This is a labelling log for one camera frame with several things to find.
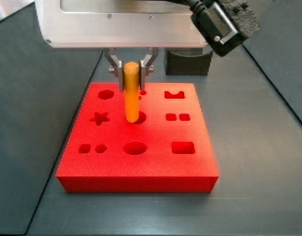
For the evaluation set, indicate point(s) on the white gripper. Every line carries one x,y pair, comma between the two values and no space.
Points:
118,24

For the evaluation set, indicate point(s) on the yellow oval peg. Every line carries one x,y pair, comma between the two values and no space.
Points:
130,91

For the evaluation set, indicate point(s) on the red shape sorter board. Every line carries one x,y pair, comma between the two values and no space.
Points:
161,154

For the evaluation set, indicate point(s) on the black curved holder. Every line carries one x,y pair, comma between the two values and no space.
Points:
188,62

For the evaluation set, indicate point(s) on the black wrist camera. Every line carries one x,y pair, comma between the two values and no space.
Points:
225,22

